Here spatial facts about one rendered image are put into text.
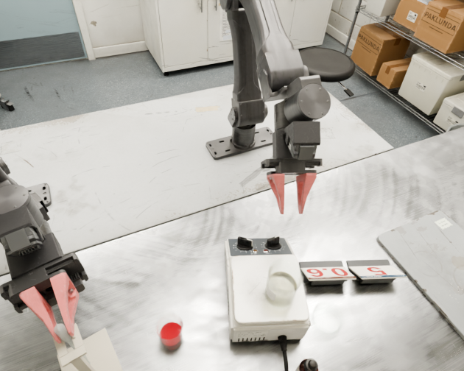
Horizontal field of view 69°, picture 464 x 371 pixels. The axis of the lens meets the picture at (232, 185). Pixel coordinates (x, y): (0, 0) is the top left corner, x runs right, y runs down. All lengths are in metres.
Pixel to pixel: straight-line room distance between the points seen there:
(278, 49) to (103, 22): 2.85
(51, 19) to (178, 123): 2.46
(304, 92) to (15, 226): 0.45
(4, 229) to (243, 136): 0.59
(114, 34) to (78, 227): 2.81
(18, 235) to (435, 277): 0.73
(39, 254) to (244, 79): 0.55
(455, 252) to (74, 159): 0.92
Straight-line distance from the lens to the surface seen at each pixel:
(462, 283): 0.83
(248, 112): 0.83
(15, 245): 0.51
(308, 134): 0.54
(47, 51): 3.47
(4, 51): 3.48
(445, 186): 1.03
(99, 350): 0.66
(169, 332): 0.63
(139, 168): 0.89
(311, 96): 0.56
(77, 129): 1.06
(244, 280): 0.59
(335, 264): 0.74
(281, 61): 0.65
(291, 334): 0.62
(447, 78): 2.74
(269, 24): 0.69
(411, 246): 0.83
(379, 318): 0.72
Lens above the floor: 1.51
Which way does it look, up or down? 47 degrees down
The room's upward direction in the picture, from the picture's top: 4 degrees clockwise
